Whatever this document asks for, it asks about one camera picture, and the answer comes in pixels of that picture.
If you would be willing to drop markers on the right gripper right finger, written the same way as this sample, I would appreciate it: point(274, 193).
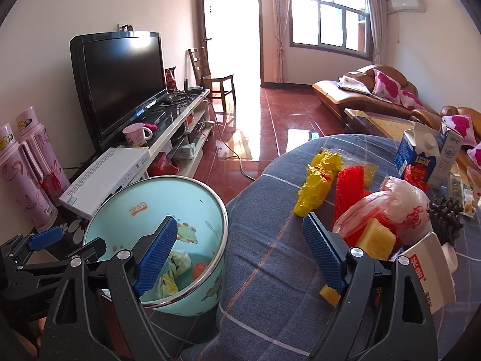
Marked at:
point(382, 314)

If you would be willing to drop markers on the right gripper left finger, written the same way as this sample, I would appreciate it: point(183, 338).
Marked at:
point(75, 329)

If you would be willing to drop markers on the yellow sponge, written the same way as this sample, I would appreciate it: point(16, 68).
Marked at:
point(374, 239)

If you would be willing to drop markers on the translucent plastic bag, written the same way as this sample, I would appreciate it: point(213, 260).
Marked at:
point(403, 205)

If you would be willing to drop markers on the yellow plastic bag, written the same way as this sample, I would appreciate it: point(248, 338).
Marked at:
point(321, 173)

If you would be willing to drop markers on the red foil snack wrapper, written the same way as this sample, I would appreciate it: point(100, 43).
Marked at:
point(349, 190)

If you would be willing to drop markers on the light blue trash bin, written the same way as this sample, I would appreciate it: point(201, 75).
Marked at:
point(190, 281)

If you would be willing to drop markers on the black floral mat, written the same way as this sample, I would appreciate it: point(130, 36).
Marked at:
point(74, 229)

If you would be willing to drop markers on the white paper box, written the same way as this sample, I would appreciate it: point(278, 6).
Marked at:
point(432, 269)

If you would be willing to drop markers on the front pink thermos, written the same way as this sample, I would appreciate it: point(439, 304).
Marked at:
point(23, 177)

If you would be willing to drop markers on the pink thermos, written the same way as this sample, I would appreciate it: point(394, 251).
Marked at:
point(34, 133)
point(23, 177)

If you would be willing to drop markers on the blue plaid tablecloth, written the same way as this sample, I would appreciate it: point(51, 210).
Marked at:
point(270, 306)

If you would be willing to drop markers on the pine cone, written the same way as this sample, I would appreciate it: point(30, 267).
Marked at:
point(445, 220)

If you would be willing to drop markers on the rear pink thermos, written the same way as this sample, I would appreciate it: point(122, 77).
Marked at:
point(34, 133)

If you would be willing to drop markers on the white set-top box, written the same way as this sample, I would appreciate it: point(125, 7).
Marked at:
point(108, 174)

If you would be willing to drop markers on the blue LOOK milk carton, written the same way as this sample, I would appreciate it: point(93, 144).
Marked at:
point(417, 155)

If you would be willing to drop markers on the pink mug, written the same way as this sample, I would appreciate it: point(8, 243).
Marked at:
point(137, 134)

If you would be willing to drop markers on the white tall milk carton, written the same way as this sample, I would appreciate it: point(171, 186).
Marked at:
point(449, 142)

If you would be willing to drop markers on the pink floral pillow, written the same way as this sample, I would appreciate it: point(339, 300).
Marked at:
point(386, 87)
point(410, 101)
point(475, 155)
point(464, 126)

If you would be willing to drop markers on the wooden coffee table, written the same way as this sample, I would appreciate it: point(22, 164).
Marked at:
point(390, 127)

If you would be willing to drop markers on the white TV stand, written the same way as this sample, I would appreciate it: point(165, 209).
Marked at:
point(182, 128)

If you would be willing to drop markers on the black flat screen television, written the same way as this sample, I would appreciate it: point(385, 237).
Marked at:
point(118, 77)

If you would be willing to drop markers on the brown leather long sofa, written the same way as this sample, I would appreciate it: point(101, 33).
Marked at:
point(434, 120)

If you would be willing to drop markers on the brown leather chaise sofa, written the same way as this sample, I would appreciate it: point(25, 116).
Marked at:
point(354, 90)

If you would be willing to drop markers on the wooden chair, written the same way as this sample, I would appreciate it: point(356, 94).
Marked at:
point(219, 87)

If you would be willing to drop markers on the white air conditioner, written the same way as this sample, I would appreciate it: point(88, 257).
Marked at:
point(408, 5)

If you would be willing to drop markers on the pink curtain right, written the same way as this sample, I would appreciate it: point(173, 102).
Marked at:
point(378, 22)

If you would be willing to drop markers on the pink curtain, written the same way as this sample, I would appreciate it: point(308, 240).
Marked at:
point(281, 10)
point(378, 22)

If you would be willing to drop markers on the open balcony door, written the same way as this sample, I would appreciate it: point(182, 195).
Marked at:
point(232, 36)

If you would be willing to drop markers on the pink curtain left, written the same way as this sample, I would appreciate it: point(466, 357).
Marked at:
point(281, 10)

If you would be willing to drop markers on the window with brown frame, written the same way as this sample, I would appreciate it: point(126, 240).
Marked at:
point(340, 26)

